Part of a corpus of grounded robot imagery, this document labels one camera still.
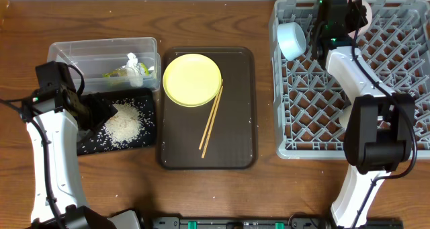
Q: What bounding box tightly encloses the pink white bowl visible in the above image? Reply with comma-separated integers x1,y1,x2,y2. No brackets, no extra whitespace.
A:
345,0,373,38

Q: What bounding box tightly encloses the yellow snack wrapper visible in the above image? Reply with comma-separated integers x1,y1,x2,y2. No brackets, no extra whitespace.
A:
102,62,154,78

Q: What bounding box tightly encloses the white tissue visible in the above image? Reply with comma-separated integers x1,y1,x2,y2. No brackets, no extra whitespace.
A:
126,52,143,87

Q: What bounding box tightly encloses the light blue bowl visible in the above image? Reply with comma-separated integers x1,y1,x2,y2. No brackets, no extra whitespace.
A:
277,22,306,61

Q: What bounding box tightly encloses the yellow plate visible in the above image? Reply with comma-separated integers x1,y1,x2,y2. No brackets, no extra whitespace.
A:
163,54,222,107

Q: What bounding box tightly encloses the wooden chopstick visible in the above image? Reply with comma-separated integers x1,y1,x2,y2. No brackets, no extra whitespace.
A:
199,80,224,150
201,86,224,158

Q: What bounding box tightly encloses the white cup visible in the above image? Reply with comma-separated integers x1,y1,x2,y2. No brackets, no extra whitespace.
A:
339,105,353,128

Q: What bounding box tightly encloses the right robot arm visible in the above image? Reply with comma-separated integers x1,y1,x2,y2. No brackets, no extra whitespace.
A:
311,0,417,228

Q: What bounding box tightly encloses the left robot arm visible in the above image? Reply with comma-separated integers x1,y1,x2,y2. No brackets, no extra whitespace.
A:
21,88,117,228

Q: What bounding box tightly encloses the black waste tray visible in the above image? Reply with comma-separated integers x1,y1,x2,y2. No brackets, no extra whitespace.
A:
77,88,157,156

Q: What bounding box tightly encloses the grey dishwasher rack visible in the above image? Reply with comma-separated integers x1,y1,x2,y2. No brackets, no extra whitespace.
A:
269,0,429,160

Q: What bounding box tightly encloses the clear plastic bin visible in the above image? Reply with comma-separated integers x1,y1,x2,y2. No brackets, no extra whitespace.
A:
47,37,161,94

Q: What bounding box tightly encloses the dark brown tray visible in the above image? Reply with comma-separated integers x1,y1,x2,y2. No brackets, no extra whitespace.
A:
156,47,258,170

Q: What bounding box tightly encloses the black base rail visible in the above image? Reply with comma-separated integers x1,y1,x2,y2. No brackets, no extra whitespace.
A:
107,208,404,229

